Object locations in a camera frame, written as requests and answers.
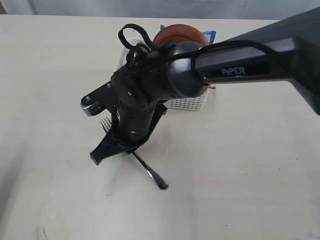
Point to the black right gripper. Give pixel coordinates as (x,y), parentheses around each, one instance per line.
(134,97)

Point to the silver fork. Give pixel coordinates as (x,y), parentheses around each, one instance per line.
(106,124)

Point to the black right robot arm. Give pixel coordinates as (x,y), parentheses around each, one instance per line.
(286,50)

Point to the white perforated plastic basket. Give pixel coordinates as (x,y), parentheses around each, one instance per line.
(186,104)

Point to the brown round plate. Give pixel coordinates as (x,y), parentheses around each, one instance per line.
(180,33)

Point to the blue snack packet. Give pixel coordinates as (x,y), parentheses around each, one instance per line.
(208,35)

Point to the white backdrop curtain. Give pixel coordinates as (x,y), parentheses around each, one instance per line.
(179,9)

